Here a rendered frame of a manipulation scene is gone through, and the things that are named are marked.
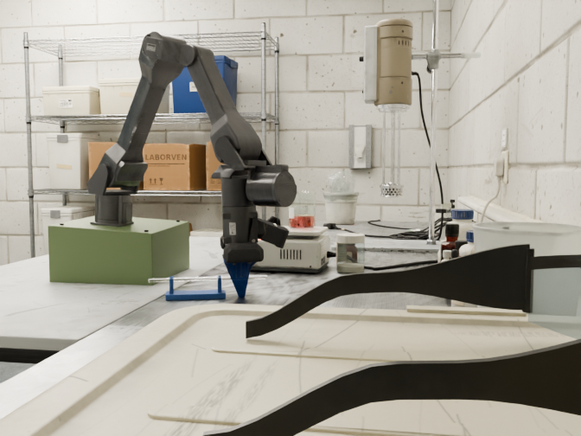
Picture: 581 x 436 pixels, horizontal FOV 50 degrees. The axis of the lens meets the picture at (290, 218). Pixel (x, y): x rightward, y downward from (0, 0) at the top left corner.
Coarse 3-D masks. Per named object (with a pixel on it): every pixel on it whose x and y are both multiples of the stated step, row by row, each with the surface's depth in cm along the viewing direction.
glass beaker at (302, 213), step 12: (300, 192) 132; (312, 192) 133; (300, 204) 133; (312, 204) 134; (288, 216) 135; (300, 216) 133; (312, 216) 134; (288, 228) 135; (300, 228) 133; (312, 228) 134
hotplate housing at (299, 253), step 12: (288, 240) 130; (300, 240) 130; (312, 240) 129; (324, 240) 134; (264, 252) 131; (276, 252) 131; (288, 252) 130; (300, 252) 130; (312, 252) 129; (324, 252) 134; (264, 264) 132; (276, 264) 131; (288, 264) 130; (300, 264) 130; (312, 264) 129; (324, 264) 136
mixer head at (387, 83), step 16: (368, 32) 168; (384, 32) 166; (400, 32) 165; (368, 48) 168; (384, 48) 167; (400, 48) 166; (368, 64) 168; (384, 64) 167; (400, 64) 166; (368, 80) 169; (384, 80) 167; (400, 80) 166; (368, 96) 169; (384, 96) 167; (400, 96) 167
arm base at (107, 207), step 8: (96, 200) 125; (104, 200) 123; (112, 200) 123; (120, 200) 123; (128, 200) 126; (96, 208) 125; (104, 208) 123; (112, 208) 123; (120, 208) 124; (128, 208) 125; (96, 216) 125; (104, 216) 123; (112, 216) 123; (120, 216) 124; (128, 216) 125; (96, 224) 124; (104, 224) 123; (112, 224) 123; (120, 224) 123; (128, 224) 126
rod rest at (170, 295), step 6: (168, 294) 104; (174, 294) 104; (180, 294) 104; (186, 294) 104; (192, 294) 104; (198, 294) 104; (204, 294) 104; (210, 294) 104; (216, 294) 104; (222, 294) 105; (168, 300) 103
